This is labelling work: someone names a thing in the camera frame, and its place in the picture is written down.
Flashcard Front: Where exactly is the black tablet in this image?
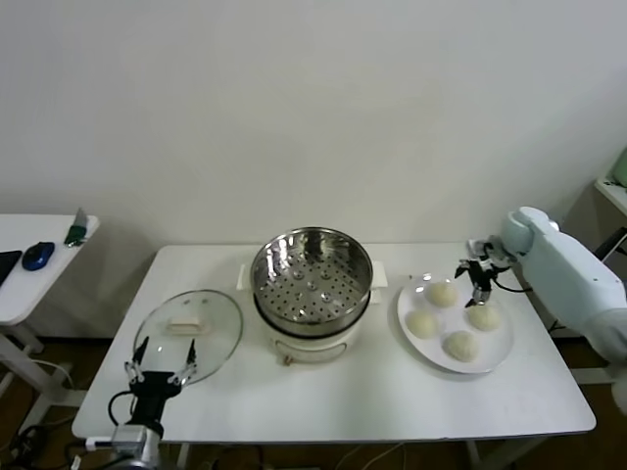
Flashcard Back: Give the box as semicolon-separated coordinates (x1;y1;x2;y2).
0;250;24;288

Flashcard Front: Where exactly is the white round plate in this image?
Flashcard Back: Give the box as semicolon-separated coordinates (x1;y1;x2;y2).
396;272;516;376

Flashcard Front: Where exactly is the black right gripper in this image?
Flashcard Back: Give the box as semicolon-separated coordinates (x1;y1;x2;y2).
457;260;495;308

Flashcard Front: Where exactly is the perforated steel steamer basket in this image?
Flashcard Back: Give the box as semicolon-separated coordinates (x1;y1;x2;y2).
250;225;374;339

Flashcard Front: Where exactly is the glass lid with cream handle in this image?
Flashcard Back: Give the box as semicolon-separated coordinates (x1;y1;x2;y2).
132;288;245;386

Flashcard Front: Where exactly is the white floor cable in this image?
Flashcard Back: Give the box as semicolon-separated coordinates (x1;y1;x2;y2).
28;358;74;391

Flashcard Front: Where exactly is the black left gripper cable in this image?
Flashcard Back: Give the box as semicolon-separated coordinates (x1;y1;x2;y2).
108;389;141;427

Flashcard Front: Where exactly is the green handled scraper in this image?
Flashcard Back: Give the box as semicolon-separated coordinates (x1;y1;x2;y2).
63;207;89;248

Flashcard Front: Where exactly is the white electric cooker pot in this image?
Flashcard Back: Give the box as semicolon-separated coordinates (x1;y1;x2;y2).
237;261;388;366

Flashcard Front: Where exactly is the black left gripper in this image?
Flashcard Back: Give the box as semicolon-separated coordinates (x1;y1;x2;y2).
123;336;198;428

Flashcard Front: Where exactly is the white side table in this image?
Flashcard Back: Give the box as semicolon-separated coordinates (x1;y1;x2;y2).
0;213;102;422

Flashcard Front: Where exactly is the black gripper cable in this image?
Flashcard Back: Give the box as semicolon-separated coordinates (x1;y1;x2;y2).
108;389;141;427
489;273;535;295

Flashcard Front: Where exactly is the mint green appliance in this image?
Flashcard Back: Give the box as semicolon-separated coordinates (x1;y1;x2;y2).
611;146;627;188

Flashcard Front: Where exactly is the white steamed baozi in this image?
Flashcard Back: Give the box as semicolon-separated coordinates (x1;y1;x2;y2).
426;280;459;309
407;309;439;341
465;303;502;333
442;330;480;363

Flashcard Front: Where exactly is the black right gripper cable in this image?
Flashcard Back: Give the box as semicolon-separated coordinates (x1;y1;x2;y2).
489;273;535;295

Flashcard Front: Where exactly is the white shelf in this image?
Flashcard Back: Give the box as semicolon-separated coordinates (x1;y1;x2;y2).
594;176;627;216

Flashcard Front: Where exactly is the blue computer mouse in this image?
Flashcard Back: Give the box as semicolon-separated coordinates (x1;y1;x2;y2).
21;241;56;271

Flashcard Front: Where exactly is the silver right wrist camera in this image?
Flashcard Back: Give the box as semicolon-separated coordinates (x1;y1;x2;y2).
467;236;516;269

